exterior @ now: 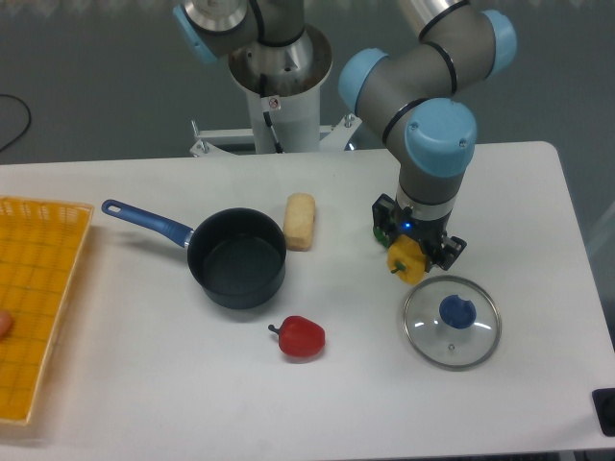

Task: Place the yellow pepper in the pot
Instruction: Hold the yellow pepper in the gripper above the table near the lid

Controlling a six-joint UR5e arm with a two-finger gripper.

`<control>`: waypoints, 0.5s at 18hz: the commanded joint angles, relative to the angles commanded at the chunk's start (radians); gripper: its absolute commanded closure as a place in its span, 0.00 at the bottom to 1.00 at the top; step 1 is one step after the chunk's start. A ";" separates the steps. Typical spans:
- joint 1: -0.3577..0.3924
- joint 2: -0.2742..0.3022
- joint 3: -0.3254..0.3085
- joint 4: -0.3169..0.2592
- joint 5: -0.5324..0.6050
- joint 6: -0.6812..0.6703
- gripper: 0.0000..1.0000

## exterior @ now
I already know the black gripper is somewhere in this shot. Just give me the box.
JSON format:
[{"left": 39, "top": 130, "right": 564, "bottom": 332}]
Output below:
[{"left": 372, "top": 194, "right": 467, "bottom": 271}]

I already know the yellow toy pepper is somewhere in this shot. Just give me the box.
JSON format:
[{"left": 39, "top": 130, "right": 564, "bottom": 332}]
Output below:
[{"left": 386, "top": 235, "right": 426, "bottom": 285}]

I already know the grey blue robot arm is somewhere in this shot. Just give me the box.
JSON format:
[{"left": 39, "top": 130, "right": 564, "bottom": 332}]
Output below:
[{"left": 173, "top": 1, "right": 517, "bottom": 269}]

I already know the red toy pepper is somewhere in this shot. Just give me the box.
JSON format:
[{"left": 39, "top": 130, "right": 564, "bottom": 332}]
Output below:
[{"left": 268, "top": 316, "right": 326, "bottom": 358}]

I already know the person fingertip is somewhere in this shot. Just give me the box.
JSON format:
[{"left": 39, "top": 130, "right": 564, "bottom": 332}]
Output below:
[{"left": 0, "top": 309, "right": 13, "bottom": 338}]

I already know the green toy vegetable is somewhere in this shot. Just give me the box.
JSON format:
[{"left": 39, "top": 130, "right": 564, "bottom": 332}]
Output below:
[{"left": 373, "top": 227, "right": 386, "bottom": 245}]

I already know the glass lid blue knob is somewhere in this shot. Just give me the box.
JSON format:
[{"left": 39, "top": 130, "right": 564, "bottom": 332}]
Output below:
[{"left": 402, "top": 275, "right": 503, "bottom": 371}]

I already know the beige toy bread loaf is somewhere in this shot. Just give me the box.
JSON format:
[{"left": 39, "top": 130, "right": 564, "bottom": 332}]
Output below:
[{"left": 283, "top": 193, "right": 316, "bottom": 252}]

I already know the black device table corner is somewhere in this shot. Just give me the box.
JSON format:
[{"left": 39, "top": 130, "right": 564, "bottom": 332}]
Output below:
[{"left": 592, "top": 388, "right": 615, "bottom": 437}]

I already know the yellow woven basket tray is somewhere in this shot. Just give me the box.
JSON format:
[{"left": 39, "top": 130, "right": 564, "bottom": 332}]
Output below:
[{"left": 1, "top": 196, "right": 94, "bottom": 425}]

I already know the black pot blue handle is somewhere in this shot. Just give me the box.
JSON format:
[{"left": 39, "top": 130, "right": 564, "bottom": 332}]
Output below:
[{"left": 102, "top": 200, "right": 286, "bottom": 309}]

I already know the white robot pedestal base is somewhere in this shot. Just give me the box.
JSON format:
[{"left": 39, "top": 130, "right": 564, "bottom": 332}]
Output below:
[{"left": 190, "top": 25, "right": 361, "bottom": 157}]

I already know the black floor cable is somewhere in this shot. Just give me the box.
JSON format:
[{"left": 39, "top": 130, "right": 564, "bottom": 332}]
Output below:
[{"left": 0, "top": 93, "right": 33, "bottom": 153}]

